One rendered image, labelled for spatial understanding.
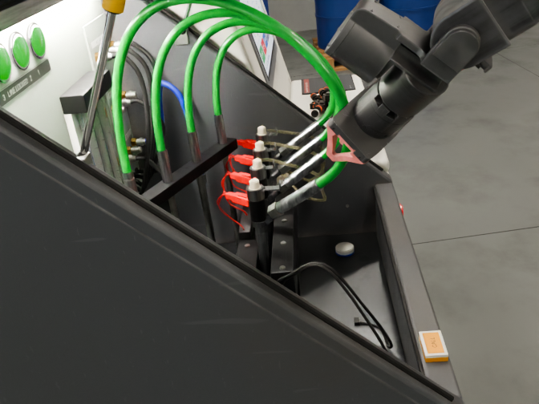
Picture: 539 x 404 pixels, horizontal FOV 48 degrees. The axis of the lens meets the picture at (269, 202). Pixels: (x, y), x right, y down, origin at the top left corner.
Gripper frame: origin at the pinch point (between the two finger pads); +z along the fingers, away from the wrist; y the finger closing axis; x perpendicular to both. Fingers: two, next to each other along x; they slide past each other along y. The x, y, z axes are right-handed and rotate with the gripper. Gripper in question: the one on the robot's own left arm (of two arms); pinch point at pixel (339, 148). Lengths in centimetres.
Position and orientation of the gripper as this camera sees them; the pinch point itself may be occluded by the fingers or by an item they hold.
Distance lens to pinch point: 80.9
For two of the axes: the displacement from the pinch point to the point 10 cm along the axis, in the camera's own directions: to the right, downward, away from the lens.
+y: -6.4, 5.8, -4.9
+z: -3.6, 3.4, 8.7
